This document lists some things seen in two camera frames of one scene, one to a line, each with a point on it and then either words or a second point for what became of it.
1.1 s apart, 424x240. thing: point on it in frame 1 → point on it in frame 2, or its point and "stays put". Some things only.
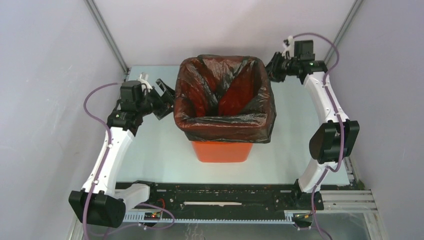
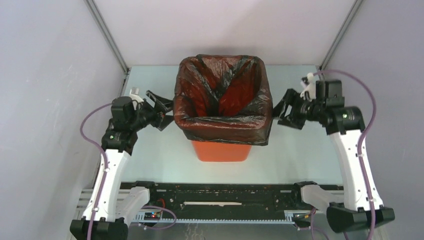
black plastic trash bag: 224,97 stays put
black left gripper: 166,101 → 162,106
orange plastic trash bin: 210,152 stays put
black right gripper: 272,68 → 292,98
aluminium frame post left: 107,34 stays put
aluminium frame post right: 356,5 stays put
